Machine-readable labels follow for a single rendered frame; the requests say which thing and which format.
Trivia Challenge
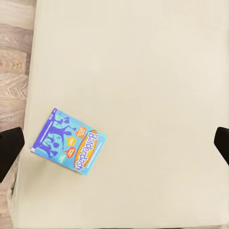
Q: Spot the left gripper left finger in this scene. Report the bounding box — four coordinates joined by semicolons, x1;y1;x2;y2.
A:
0;127;25;184

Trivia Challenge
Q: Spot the board game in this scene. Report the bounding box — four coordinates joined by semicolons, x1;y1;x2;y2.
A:
31;107;108;176

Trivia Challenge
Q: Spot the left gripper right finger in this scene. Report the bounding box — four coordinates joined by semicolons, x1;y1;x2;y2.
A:
214;127;229;165

